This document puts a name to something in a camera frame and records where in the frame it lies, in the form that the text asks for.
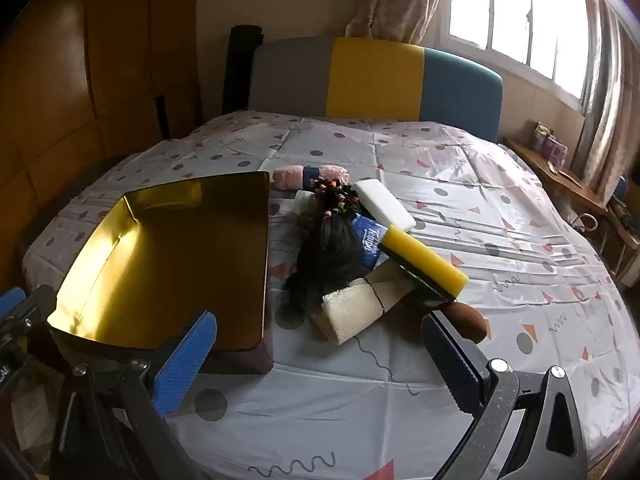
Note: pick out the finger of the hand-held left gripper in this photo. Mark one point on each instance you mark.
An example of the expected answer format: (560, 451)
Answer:
(37, 302)

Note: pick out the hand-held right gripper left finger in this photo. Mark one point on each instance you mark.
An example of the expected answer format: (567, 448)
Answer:
(184, 360)

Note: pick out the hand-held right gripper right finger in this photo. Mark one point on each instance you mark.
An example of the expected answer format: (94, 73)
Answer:
(455, 360)

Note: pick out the brown makeup sponge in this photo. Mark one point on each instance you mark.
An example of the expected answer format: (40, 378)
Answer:
(468, 322)

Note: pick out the gold tin box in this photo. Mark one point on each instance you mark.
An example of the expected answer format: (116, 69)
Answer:
(175, 260)

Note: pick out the yellow scrub sponge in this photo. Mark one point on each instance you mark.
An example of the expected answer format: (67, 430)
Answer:
(425, 260)

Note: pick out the blue tissue packet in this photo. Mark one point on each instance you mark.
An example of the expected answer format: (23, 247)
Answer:
(369, 240)

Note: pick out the white foam sponge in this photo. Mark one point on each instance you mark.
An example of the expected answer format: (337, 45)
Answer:
(381, 204)

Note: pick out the green silicone cup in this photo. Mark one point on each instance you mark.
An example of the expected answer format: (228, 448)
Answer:
(306, 201)

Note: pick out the pink towel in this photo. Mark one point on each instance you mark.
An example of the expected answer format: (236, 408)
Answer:
(291, 176)

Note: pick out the printed bed sheet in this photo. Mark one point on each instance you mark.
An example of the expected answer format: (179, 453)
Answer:
(450, 185)

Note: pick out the wooden side table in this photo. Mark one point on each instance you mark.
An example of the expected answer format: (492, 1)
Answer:
(567, 181)

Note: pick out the brown wooden wardrobe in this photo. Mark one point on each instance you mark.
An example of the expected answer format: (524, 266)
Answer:
(75, 85)

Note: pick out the pink box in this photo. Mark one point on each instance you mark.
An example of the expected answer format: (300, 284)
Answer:
(555, 151)

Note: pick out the grey yellow blue headboard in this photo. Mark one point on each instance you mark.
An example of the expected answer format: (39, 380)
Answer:
(375, 80)

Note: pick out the window with white bars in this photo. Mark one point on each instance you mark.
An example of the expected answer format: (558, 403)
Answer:
(515, 10)

